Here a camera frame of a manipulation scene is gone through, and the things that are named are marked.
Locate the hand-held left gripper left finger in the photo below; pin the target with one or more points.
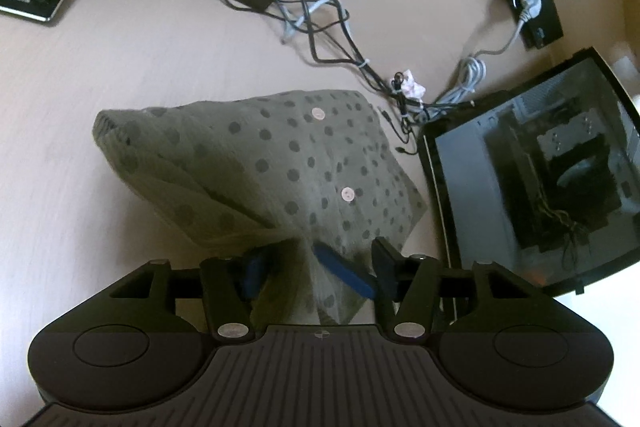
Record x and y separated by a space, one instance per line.
255 274

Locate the crumpled white paper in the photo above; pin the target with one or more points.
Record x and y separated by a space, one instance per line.
411 84

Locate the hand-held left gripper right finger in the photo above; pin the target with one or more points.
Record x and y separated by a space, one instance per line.
345 272

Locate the olive polka-dot knit sweater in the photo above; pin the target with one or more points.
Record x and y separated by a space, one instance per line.
280 167

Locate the black glass-sided computer case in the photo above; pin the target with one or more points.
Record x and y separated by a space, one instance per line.
530 187

